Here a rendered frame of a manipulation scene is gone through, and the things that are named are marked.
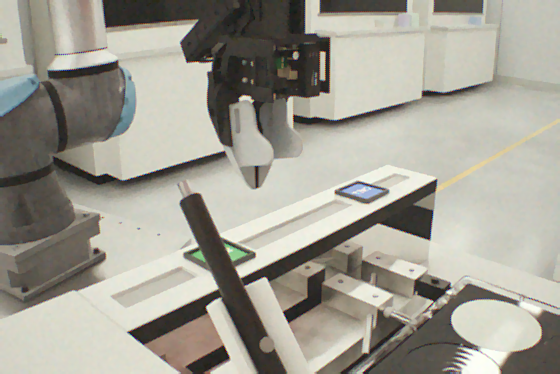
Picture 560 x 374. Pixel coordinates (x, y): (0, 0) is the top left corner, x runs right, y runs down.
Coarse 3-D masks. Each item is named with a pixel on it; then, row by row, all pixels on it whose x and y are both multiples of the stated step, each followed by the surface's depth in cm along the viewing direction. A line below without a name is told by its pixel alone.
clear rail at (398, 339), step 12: (456, 288) 63; (444, 300) 61; (432, 312) 58; (408, 324) 56; (420, 324) 56; (396, 336) 54; (408, 336) 55; (384, 348) 52; (372, 360) 51; (348, 372) 49; (360, 372) 49
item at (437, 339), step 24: (480, 288) 63; (528, 312) 58; (432, 336) 54; (456, 336) 54; (552, 336) 53; (384, 360) 51; (408, 360) 51; (432, 360) 51; (456, 360) 51; (480, 360) 50; (504, 360) 50; (528, 360) 50; (552, 360) 50
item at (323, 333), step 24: (384, 288) 68; (312, 312) 63; (336, 312) 63; (408, 312) 65; (312, 336) 58; (336, 336) 58; (360, 336) 58; (384, 336) 62; (312, 360) 54; (336, 360) 55
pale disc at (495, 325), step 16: (464, 304) 60; (480, 304) 60; (496, 304) 60; (512, 304) 59; (464, 320) 57; (480, 320) 57; (496, 320) 57; (512, 320) 56; (528, 320) 56; (464, 336) 54; (480, 336) 54; (496, 336) 54; (512, 336) 54; (528, 336) 54
